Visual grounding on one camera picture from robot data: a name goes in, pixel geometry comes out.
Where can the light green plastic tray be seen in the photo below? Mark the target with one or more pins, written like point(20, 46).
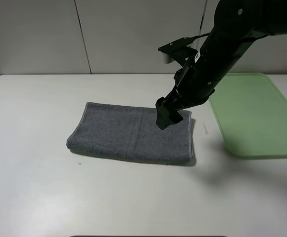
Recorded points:
point(251, 113)

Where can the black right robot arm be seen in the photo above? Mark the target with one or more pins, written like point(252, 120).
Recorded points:
point(237, 25)

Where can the grey towel with orange stripes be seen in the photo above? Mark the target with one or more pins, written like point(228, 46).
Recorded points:
point(130, 134)

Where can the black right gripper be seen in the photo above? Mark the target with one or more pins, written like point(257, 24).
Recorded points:
point(190, 89)

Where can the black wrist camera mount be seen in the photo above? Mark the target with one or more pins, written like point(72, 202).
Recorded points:
point(179, 50)

